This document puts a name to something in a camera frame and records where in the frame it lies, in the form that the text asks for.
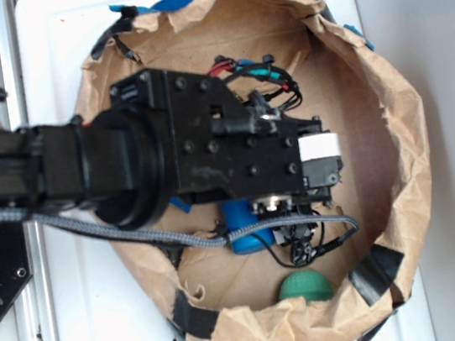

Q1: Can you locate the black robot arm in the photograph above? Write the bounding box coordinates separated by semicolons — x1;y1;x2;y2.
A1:
0;69;343;230

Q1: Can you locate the aluminium frame rail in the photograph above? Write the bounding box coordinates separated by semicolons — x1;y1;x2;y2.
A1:
0;0;58;341

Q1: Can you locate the blue sponge block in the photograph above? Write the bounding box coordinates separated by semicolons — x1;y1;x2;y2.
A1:
170;197;192;213

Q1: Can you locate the grey braided cable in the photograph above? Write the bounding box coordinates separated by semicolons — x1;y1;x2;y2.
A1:
0;155;363;296

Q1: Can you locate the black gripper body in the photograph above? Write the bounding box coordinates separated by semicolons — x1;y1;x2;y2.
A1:
110;63;343;213

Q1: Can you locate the blue plastic bottle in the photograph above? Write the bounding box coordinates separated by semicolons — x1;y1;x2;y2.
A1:
221;200;275;255

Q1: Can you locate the brown paper bag bin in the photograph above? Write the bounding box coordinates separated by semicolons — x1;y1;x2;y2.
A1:
75;0;432;341

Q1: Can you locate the green ball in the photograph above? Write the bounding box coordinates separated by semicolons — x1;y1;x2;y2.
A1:
278;270;334;302

